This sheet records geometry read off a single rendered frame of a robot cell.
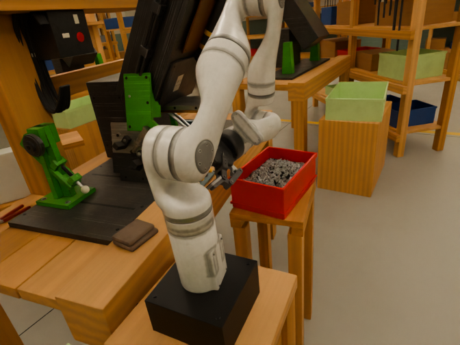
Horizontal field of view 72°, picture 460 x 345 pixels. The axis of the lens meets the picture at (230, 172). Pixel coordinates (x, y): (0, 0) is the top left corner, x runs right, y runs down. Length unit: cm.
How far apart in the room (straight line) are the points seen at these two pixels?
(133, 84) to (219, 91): 74
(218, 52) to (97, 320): 61
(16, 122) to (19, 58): 21
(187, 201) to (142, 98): 74
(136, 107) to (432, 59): 292
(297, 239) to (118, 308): 61
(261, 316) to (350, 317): 117
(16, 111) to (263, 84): 86
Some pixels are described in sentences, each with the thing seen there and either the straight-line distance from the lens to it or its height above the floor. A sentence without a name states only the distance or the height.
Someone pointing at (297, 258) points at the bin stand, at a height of 64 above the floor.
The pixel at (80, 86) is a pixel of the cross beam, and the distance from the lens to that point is 163.
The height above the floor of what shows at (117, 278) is 90.
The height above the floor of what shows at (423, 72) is 78.
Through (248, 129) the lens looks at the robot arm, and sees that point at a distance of 71.
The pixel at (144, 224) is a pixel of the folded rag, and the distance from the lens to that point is 93.
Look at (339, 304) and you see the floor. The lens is 192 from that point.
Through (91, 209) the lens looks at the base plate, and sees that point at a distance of 115.
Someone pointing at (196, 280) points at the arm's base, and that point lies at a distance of 65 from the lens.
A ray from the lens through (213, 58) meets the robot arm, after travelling 60.
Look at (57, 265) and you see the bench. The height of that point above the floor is 88.
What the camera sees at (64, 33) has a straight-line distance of 134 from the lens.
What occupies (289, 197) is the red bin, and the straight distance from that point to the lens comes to 109.
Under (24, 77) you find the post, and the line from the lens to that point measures 135.
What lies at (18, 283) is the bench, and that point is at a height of 88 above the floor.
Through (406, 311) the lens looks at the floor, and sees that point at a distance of 198.
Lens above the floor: 142
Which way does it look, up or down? 26 degrees down
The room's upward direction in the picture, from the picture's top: 6 degrees counter-clockwise
